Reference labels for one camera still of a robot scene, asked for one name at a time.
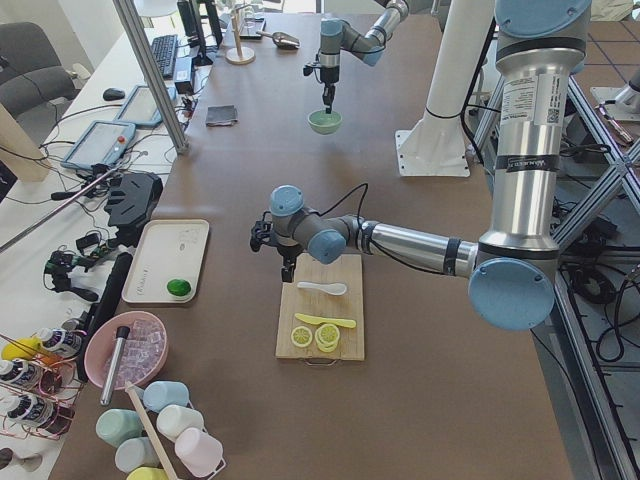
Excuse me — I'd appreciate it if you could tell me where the green ceramic bowl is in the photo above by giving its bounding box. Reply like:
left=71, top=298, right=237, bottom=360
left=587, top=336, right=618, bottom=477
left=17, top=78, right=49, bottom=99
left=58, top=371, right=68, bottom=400
left=307, top=110, right=342, bottom=135

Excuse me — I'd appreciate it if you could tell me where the white ceramic spoon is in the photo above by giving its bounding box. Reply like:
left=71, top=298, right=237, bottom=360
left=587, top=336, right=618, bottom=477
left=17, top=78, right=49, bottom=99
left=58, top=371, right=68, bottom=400
left=297, top=281, right=348, bottom=296

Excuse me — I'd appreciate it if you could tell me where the pink bowl with ice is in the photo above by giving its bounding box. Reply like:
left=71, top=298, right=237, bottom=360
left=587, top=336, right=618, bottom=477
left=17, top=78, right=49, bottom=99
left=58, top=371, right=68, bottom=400
left=84, top=311, right=168, bottom=390

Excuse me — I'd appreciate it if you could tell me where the bamboo cutting board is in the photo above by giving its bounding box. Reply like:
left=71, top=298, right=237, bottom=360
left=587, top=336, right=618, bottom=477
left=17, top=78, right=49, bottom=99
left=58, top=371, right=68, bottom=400
left=275, top=254, right=365, bottom=362

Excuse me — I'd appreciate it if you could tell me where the left lemon slice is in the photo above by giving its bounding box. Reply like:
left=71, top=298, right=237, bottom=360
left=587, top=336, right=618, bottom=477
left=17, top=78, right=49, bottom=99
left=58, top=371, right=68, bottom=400
left=290, top=326, right=314, bottom=348

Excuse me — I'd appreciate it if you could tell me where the metal scoop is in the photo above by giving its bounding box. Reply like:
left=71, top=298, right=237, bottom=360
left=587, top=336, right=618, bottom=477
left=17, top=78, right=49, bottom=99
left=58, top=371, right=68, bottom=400
left=257, top=30, right=300, bottom=50

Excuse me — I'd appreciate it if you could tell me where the right lemon slice stack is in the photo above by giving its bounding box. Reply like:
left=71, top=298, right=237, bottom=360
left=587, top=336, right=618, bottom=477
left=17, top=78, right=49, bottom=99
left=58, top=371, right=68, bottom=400
left=315, top=323, right=340, bottom=352

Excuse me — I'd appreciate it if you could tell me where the yellow plastic knife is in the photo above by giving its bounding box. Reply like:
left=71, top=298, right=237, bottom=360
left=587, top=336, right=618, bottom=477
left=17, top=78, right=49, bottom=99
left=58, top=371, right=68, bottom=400
left=294, top=313, right=357, bottom=329

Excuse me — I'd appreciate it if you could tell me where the wooden stand with round base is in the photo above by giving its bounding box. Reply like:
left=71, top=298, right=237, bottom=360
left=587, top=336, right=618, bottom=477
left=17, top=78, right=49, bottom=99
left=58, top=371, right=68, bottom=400
left=225, top=6, right=255, bottom=66

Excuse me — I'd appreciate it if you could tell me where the green lime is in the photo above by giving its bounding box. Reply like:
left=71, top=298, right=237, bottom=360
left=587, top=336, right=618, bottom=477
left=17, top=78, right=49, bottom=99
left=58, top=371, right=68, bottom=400
left=166, top=278, right=192, bottom=297

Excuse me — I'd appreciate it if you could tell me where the grey folded cloth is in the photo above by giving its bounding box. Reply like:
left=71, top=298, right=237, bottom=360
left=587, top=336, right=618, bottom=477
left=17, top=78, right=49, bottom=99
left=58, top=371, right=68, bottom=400
left=205, top=105, right=238, bottom=127

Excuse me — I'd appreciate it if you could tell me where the beige rabbit tray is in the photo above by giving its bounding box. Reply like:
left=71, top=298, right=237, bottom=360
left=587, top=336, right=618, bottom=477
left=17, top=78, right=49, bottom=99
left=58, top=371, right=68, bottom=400
left=122, top=219, right=210, bottom=304

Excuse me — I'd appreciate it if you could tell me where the black cylinder tube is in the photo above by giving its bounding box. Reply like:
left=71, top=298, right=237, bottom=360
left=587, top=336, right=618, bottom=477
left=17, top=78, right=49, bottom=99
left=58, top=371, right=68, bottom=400
left=76, top=252, right=133, bottom=383

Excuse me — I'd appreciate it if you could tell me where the black keyboard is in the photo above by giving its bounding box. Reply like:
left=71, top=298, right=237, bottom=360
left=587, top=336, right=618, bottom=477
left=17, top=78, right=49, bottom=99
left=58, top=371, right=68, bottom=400
left=151, top=34, right=179, bottom=79

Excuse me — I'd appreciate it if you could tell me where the steel muddler tube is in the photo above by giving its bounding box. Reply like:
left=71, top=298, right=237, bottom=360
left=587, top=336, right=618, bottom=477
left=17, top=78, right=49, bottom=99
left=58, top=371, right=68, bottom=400
left=99, top=326, right=130, bottom=407

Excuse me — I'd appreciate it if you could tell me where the white pastel cup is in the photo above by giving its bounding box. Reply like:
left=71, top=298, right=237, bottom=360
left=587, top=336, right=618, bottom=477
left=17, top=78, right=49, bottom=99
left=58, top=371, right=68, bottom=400
left=156, top=405, right=204, bottom=442

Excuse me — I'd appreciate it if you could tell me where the far teach pendant tablet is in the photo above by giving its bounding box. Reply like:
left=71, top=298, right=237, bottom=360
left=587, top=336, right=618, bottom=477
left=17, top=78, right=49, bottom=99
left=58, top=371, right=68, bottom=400
left=115, top=85, right=162, bottom=129

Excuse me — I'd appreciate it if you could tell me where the teach pendant tablet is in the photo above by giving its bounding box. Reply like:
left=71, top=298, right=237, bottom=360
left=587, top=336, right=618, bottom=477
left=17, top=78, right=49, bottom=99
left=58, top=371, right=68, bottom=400
left=61, top=121, right=136, bottom=170
left=115, top=85, right=162, bottom=129

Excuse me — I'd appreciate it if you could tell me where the pink pastel cup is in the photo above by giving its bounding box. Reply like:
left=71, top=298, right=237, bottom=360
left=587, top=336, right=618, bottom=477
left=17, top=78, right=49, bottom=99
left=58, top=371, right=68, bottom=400
left=174, top=427, right=223, bottom=478

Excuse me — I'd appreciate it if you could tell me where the black computer mouse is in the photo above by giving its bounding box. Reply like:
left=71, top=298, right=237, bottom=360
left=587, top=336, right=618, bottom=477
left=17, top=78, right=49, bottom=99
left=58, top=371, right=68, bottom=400
left=102, top=88, right=126, bottom=101

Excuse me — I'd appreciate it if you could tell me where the near teach pendant tablet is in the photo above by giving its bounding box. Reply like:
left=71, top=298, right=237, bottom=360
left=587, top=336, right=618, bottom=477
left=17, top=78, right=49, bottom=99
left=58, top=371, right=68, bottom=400
left=61, top=121, right=136, bottom=170

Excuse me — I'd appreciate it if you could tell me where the green pastel cup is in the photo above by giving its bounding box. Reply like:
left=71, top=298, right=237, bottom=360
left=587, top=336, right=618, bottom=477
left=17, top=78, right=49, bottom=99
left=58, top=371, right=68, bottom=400
left=95, top=409, right=143, bottom=448

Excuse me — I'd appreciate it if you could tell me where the light blue pastel cup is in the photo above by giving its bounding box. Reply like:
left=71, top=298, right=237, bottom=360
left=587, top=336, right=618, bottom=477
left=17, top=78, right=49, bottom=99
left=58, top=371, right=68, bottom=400
left=115, top=437, right=160, bottom=473

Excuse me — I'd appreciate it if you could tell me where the yellow pastel cup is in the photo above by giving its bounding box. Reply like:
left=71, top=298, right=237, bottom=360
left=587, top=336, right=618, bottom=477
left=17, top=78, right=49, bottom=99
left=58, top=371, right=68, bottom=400
left=126, top=466, right=168, bottom=480

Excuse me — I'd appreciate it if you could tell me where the grey office chair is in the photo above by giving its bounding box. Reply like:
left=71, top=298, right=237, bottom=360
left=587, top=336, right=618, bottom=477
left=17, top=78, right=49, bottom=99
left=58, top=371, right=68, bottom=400
left=1, top=22, right=79, bottom=118

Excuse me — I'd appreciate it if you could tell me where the white camera post with base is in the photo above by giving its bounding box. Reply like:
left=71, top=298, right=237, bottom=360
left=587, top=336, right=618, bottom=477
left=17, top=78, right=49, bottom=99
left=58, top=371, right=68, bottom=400
left=395, top=0, right=495, bottom=177

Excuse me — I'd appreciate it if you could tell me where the black bracket device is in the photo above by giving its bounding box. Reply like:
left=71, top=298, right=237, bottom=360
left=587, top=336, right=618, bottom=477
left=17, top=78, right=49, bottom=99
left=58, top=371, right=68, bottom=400
left=104, top=172, right=163, bottom=246

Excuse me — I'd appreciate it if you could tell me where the aluminium frame post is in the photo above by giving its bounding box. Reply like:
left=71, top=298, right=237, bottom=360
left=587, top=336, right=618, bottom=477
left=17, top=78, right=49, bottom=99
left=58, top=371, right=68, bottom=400
left=113, top=0, right=189, bottom=155

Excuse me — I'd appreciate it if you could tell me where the copper wire bottle rack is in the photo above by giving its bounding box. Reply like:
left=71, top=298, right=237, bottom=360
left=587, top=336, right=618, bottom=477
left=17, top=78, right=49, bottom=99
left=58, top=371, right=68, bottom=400
left=1, top=328, right=86, bottom=441

